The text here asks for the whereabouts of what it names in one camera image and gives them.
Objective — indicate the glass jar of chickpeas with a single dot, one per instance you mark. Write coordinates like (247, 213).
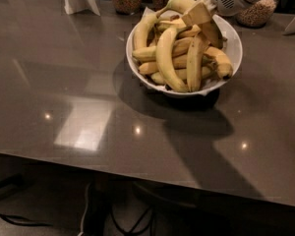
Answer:
(257, 15)

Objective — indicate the right short yellow banana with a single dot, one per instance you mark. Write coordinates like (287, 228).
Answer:
(224, 67)

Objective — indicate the bottom yellow banana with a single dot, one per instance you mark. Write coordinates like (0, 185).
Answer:
(182, 74)

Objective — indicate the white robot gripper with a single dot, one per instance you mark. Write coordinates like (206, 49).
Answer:
(209, 30)

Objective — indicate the left horizontal yellow banana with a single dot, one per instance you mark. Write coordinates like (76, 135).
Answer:
(146, 54)

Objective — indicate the curved front centre banana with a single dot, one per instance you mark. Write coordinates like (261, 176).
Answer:
(163, 56)

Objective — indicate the left upright yellow banana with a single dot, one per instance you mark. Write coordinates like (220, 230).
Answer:
(145, 25)

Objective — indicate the lower horizontal yellow banana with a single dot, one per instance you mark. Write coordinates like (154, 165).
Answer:
(179, 62)

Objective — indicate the horizontal yellow banana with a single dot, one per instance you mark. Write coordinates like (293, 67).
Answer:
(146, 54)
(179, 62)

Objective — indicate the white ceramic bowl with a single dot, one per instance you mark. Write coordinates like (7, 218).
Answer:
(173, 19)

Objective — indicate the long top yellow banana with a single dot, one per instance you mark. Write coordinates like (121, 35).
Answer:
(181, 6)

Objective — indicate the upright middle yellow banana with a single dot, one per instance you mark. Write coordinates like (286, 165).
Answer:
(195, 54)

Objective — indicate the upright yellow banana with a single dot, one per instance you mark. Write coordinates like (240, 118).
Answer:
(145, 25)
(195, 54)

